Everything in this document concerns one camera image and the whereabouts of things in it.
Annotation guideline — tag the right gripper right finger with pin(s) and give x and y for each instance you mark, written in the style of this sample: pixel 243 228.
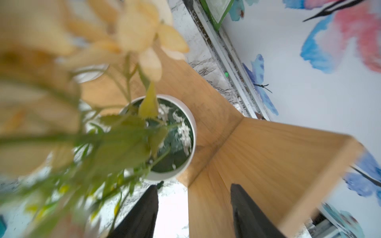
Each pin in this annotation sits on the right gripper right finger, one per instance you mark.
pixel 249 220

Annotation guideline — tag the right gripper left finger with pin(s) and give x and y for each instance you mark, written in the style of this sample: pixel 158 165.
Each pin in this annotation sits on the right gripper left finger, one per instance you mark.
pixel 140 221

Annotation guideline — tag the white pot yellow pink flowers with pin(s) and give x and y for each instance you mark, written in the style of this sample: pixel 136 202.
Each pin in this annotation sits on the white pot yellow pink flowers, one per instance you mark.
pixel 78 96

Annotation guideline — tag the wooden zigzag shelf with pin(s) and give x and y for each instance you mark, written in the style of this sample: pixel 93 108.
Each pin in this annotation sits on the wooden zigzag shelf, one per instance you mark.
pixel 287 170

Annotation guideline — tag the green framed small board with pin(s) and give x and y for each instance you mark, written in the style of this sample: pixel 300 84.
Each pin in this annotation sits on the green framed small board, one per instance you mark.
pixel 216 11

